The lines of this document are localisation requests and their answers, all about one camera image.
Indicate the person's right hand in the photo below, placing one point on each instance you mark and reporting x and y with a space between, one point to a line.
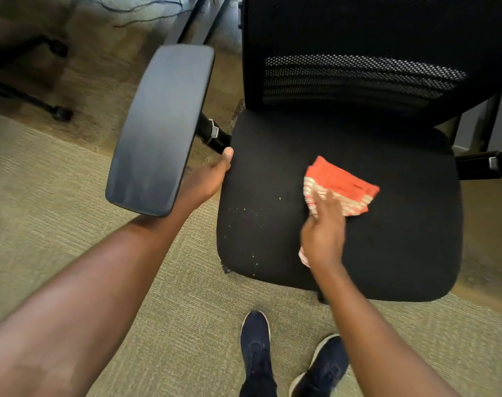
323 235

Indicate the person's left hand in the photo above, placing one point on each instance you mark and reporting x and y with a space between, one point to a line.
201 186

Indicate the person's right fingers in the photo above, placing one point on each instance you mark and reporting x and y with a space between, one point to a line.
327 204

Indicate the person's left thumb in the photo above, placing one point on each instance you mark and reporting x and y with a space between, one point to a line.
226 157

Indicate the orange checked cloth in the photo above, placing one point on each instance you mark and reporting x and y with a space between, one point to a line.
342 181

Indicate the black office chair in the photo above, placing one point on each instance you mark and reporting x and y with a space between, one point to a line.
275 181

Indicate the person's right forearm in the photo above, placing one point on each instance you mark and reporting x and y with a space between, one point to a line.
370 334

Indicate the person's left forearm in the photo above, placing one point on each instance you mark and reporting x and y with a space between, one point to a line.
89 293

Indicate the person's dark blue left shoe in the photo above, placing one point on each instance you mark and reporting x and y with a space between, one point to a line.
255 343

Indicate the person's dark blue shoe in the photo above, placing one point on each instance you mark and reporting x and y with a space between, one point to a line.
255 343
323 367

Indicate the person's dark blue right shoe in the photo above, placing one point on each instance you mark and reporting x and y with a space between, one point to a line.
323 367

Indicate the grey desk leg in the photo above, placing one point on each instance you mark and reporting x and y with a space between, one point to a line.
482 119

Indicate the person's dark trousers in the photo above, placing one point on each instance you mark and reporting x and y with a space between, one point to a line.
257 386

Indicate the black chair base with casters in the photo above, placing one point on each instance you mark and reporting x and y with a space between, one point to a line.
23 49

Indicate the grey desk frame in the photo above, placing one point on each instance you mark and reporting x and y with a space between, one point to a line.
201 16

